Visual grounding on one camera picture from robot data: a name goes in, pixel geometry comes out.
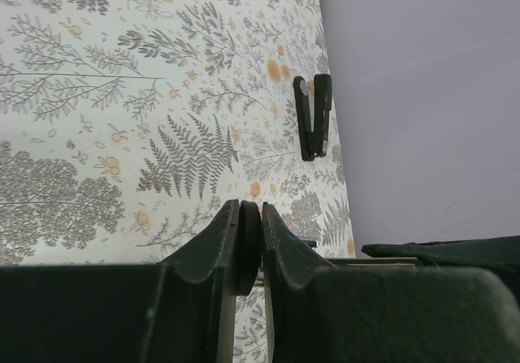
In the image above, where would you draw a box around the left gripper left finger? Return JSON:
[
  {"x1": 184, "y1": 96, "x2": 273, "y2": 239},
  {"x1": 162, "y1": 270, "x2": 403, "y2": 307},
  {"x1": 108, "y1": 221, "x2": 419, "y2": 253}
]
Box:
[{"x1": 1, "y1": 201, "x2": 239, "y2": 362}]

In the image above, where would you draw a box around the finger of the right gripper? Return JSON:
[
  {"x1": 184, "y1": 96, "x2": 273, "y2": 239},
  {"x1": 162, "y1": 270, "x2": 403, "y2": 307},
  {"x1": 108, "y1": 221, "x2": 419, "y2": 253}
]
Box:
[{"x1": 362, "y1": 236, "x2": 519, "y2": 286}]

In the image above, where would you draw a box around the grey black stapler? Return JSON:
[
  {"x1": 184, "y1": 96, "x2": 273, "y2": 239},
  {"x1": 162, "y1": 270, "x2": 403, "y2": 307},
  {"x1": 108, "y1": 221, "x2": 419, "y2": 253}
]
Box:
[{"x1": 212, "y1": 201, "x2": 418, "y2": 362}]

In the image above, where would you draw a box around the floral patterned table mat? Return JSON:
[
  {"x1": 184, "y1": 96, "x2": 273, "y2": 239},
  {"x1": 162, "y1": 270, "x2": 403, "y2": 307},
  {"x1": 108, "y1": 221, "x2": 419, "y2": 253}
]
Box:
[{"x1": 0, "y1": 0, "x2": 357, "y2": 363}]

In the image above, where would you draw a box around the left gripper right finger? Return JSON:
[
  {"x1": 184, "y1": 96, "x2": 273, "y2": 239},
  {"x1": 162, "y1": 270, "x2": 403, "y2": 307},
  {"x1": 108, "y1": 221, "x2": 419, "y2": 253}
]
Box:
[{"x1": 262, "y1": 204, "x2": 519, "y2": 362}]

